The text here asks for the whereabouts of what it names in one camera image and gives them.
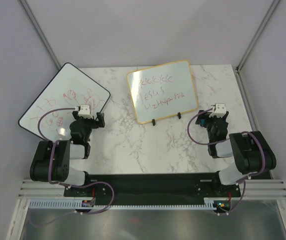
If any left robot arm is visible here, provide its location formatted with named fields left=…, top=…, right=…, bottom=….
left=29, top=109, right=105, bottom=197

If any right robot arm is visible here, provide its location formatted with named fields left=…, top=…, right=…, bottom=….
left=195, top=110, right=277, bottom=197

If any black framed whiteboard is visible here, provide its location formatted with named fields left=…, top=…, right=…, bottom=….
left=18, top=62, right=111, bottom=141

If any yellow framed whiteboard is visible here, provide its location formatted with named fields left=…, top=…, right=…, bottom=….
left=126, top=60, right=198, bottom=124

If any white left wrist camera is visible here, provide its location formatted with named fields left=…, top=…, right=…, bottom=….
left=77, top=104, right=93, bottom=119

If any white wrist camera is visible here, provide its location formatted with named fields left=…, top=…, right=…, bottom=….
left=209, top=103, right=227, bottom=118
left=77, top=104, right=93, bottom=119

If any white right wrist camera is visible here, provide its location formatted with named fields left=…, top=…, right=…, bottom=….
left=209, top=103, right=227, bottom=118

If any right aluminium corner post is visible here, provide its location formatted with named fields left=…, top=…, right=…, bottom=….
left=235, top=0, right=281, bottom=74

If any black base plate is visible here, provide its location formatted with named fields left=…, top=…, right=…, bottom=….
left=64, top=173, right=241, bottom=207

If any white slotted cable duct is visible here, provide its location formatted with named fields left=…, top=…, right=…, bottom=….
left=28, top=199, right=217, bottom=210

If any aluminium rail frame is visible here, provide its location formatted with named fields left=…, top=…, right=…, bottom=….
left=18, top=179, right=286, bottom=200

